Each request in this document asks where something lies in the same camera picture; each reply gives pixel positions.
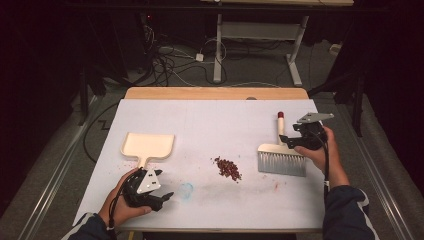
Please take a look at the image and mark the white table cover sheet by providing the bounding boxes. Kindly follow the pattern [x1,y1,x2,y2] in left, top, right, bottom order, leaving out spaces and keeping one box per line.
[72,98,365,232]

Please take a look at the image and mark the cream plastic dustpan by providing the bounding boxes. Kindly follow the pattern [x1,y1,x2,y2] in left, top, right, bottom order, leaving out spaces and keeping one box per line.
[120,132,176,170]

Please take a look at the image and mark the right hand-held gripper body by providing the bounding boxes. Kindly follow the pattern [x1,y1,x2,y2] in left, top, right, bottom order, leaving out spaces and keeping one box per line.
[292,112,335,151]

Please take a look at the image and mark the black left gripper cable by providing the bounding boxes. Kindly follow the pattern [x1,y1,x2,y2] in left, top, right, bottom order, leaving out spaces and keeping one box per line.
[107,169,138,240]

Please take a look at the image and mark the wooden table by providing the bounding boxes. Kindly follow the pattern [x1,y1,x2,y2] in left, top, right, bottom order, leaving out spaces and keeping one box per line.
[118,86,329,234]

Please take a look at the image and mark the person's right hand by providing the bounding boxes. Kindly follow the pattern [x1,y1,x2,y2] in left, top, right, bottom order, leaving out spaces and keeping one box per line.
[293,125,351,190]

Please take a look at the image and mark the metal floor rail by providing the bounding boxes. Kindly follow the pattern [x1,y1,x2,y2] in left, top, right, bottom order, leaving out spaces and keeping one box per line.
[14,94,103,240]
[328,99,416,240]

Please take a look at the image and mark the red beans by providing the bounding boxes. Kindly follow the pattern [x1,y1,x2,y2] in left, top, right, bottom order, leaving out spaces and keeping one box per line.
[212,155,243,183]

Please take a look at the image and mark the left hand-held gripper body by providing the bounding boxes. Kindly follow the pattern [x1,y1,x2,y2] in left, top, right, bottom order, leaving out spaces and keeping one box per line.
[121,167,166,212]

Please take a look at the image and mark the black floor stand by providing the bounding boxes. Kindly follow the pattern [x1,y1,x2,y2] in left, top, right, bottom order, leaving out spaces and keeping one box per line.
[77,64,108,127]
[308,63,366,138]

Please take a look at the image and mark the person's left hand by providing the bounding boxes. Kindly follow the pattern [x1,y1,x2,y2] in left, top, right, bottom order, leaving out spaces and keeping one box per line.
[97,168,153,228]

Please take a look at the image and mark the black cable on floor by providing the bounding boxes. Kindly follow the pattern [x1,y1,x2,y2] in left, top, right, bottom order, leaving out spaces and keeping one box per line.
[82,100,122,164]

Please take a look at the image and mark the tangle of floor cables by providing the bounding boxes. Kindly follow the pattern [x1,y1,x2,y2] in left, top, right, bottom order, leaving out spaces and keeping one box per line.
[141,24,229,88]

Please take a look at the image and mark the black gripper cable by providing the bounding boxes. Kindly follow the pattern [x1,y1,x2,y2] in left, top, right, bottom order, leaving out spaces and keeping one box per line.
[107,169,138,240]
[315,128,332,203]

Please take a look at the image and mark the white desk with metal legs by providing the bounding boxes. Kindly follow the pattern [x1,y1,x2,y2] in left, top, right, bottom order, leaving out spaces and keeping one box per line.
[199,0,355,88]

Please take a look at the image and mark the cream hand brush grey bristles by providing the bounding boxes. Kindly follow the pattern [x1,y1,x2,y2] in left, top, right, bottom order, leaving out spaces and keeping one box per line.
[256,111,308,178]

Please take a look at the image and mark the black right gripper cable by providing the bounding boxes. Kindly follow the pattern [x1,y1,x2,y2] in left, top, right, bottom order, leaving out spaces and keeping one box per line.
[315,128,332,203]

